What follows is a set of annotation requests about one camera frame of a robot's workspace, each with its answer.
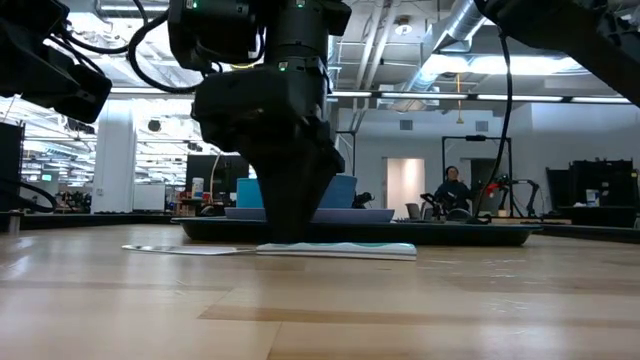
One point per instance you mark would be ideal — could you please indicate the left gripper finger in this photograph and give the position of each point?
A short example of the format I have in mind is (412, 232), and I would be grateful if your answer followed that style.
(287, 200)
(330, 165)

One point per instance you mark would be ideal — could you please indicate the bright blue cup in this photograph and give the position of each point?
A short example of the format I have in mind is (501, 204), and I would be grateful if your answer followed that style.
(248, 192)

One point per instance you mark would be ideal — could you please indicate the lilac round plate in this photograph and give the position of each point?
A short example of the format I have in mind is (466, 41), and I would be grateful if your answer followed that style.
(360, 216)

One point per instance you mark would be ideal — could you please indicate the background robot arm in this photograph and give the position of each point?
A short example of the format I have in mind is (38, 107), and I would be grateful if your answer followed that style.
(532, 187)

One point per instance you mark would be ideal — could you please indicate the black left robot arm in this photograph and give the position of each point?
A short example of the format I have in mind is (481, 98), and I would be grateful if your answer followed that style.
(50, 75)

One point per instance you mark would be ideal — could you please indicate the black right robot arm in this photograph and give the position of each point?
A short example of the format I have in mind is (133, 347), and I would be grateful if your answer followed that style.
(575, 35)

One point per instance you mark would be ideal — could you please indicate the dark green tray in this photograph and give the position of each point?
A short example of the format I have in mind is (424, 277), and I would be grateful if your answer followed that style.
(425, 235)

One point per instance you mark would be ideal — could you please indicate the black computer monitor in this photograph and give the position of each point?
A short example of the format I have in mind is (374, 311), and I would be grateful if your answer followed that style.
(200, 170)

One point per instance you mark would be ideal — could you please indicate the white wipes canister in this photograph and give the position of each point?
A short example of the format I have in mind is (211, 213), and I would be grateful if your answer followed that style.
(197, 187)

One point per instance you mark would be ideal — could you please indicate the grey office chair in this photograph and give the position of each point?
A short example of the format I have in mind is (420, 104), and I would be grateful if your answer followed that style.
(413, 211)

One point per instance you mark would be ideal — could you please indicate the person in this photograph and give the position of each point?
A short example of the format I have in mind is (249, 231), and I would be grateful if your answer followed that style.
(452, 192)

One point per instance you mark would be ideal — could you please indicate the white board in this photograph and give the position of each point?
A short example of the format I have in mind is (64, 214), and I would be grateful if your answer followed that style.
(149, 197)

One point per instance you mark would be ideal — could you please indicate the white square pillar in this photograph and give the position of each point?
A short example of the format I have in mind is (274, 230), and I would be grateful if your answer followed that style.
(114, 160)

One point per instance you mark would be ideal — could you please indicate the black equipment rack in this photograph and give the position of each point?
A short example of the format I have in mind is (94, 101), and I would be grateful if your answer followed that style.
(10, 165)

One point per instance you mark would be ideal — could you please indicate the black storage cases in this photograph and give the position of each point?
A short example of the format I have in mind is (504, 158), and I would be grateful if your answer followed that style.
(600, 185)

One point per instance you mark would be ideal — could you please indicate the black background rig frame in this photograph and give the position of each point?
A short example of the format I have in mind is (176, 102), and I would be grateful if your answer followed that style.
(475, 138)

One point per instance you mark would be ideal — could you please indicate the silver ventilation duct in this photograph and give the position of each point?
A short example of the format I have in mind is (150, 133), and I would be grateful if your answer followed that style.
(465, 20)

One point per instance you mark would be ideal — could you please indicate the black aluminium table frame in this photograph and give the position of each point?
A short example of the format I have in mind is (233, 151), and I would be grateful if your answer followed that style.
(75, 220)

